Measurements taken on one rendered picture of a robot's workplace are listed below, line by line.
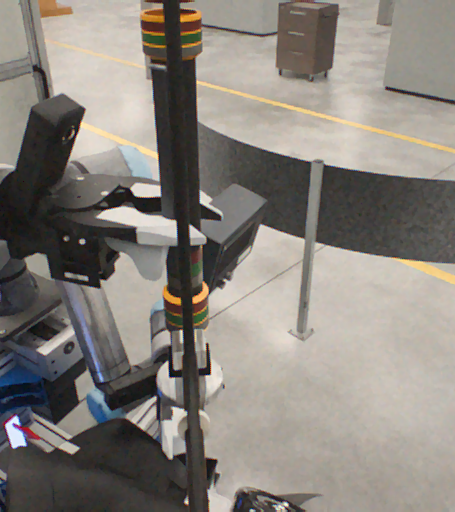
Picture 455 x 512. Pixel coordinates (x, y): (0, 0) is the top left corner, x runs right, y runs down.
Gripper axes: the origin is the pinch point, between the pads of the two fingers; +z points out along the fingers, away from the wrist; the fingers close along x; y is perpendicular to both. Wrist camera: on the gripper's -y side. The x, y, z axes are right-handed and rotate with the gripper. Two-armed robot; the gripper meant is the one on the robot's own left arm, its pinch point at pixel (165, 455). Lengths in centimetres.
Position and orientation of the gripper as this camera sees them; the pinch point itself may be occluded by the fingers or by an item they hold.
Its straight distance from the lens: 86.2
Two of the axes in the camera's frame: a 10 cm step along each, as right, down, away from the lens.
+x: -1.1, 8.5, 5.2
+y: 9.8, 0.1, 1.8
